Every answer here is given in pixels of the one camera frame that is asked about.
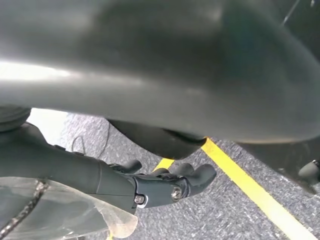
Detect dark rounded robot shell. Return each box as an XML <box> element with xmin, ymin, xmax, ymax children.
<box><xmin>107</xmin><ymin>119</ymin><xmax>208</xmax><ymax>161</ymax></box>

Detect yellow floor tape outline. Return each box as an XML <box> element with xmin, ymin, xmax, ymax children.
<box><xmin>106</xmin><ymin>137</ymin><xmax>318</xmax><ymax>240</ymax></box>

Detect clear glossy plastic cover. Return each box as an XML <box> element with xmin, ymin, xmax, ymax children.
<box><xmin>0</xmin><ymin>176</ymin><xmax>139</xmax><ymax>240</ymax></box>

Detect dark equipment with knob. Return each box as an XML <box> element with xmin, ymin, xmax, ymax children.
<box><xmin>237</xmin><ymin>137</ymin><xmax>320</xmax><ymax>195</ymax></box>

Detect black floor cable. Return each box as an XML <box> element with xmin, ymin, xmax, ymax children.
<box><xmin>71</xmin><ymin>121</ymin><xmax>111</xmax><ymax>160</ymax></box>

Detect grey braided cord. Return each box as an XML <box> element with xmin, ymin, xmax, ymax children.
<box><xmin>0</xmin><ymin>179</ymin><xmax>49</xmax><ymax>239</ymax></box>

